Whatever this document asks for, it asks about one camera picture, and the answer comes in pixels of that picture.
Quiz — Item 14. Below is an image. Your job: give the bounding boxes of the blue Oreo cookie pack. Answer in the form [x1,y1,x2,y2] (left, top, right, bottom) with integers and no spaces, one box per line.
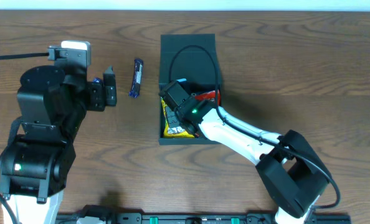
[176,78,187,83]

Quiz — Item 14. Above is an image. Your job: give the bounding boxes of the red Hacks candy bag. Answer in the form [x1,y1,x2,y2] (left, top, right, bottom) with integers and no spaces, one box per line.
[191,90,221,105]

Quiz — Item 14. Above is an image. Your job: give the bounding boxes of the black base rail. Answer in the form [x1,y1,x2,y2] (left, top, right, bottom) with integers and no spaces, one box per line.
[55,205,351,224]

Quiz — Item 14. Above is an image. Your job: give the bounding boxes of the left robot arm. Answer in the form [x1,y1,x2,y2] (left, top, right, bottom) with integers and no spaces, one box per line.
[0,65,117,223]

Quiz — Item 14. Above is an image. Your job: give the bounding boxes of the black open gift box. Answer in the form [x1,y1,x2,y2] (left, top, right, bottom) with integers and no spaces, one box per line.
[158,34,222,146]

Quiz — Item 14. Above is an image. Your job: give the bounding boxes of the dark purple chocolate bar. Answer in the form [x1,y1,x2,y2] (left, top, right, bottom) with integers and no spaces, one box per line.
[129,58,143,98]

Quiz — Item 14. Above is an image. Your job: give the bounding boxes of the right black cable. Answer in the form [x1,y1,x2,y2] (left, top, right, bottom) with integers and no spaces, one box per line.
[168,44,341,210]

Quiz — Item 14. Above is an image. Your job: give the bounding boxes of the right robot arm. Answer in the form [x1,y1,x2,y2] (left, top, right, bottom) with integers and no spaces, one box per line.
[161,95,333,223]

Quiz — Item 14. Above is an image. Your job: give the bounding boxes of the yellow Hacks candy bag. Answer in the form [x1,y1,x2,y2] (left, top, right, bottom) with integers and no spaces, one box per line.
[161,98,194,138]

